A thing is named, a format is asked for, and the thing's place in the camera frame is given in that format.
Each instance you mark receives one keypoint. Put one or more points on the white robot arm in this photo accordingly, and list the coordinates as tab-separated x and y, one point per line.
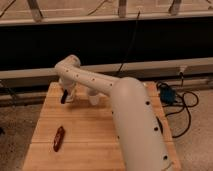
138	130

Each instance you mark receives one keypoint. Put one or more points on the green round object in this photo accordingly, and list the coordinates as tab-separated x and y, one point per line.
160	125

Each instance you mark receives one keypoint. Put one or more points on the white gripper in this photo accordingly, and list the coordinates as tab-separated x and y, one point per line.
68	87

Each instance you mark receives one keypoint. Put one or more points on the blue power adapter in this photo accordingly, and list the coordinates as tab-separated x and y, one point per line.
167	95

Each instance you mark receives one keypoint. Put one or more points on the white cup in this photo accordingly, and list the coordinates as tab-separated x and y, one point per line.
93	97

